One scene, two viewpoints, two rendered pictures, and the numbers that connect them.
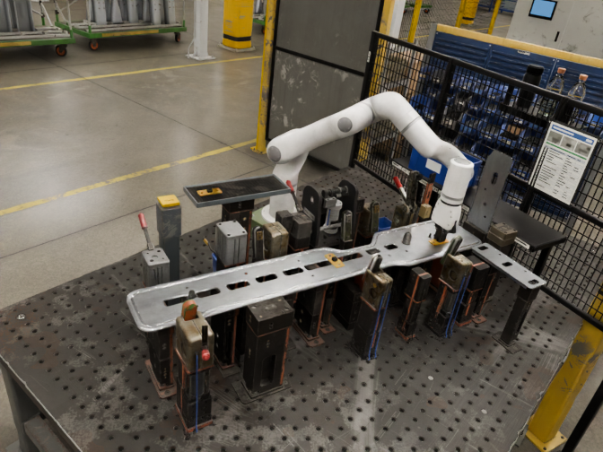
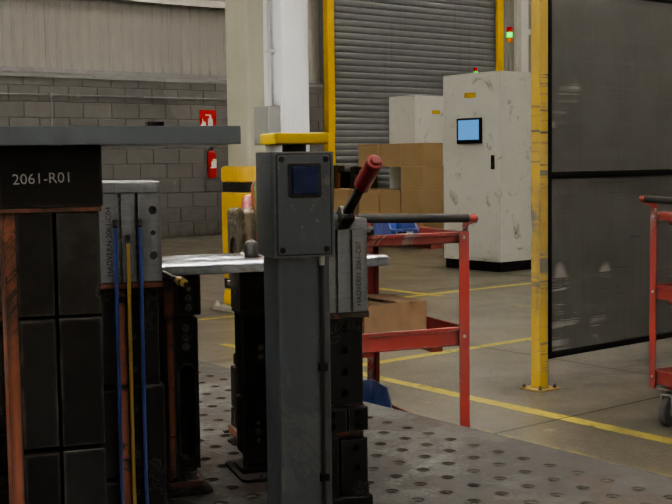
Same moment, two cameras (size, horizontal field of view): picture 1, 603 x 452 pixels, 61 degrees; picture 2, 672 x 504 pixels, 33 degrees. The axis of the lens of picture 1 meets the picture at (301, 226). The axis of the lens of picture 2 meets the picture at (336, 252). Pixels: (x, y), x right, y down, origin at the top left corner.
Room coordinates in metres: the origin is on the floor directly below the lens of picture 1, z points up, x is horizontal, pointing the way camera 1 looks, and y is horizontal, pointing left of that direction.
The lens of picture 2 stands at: (2.69, 0.83, 1.13)
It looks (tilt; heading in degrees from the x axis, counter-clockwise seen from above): 5 degrees down; 195
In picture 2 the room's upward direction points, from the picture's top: 1 degrees counter-clockwise
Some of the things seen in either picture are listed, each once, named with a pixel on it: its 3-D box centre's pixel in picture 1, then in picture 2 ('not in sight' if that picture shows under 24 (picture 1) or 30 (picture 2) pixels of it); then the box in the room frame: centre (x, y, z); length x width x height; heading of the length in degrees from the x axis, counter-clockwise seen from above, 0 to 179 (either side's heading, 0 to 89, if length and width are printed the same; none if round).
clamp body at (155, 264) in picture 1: (156, 299); (333, 359); (1.32, 0.45, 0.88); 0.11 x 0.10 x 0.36; 35
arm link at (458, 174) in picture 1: (458, 177); not in sight; (1.74, -0.55, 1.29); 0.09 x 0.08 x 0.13; 152
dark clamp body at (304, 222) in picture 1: (295, 258); not in sight; (1.66, 0.01, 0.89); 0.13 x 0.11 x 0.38; 35
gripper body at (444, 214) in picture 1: (447, 212); not in sight; (1.74, -0.54, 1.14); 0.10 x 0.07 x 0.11; 35
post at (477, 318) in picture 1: (482, 287); not in sight; (1.70, -0.76, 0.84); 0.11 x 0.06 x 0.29; 35
